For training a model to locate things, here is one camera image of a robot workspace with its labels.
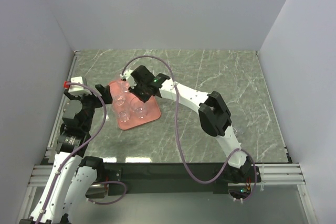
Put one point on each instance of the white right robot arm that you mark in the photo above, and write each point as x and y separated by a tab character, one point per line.
214	117

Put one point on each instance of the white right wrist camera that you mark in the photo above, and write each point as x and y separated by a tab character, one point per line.
126	74

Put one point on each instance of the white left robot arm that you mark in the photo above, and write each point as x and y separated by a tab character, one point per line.
72	173

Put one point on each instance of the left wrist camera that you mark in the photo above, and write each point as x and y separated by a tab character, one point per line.
76	90

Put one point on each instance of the clear glass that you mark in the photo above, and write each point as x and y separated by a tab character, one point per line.
123	113
119	99
138	107
123	86
238	131

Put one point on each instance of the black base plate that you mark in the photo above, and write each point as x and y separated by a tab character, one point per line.
116	179

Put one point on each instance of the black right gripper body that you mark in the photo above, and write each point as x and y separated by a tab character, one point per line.
138	91

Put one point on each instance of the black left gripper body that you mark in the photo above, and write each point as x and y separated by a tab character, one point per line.
90	102

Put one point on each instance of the aluminium mounting rail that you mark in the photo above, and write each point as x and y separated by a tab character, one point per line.
271	174

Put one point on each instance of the pink plastic tray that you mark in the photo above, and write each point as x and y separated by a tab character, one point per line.
153	110

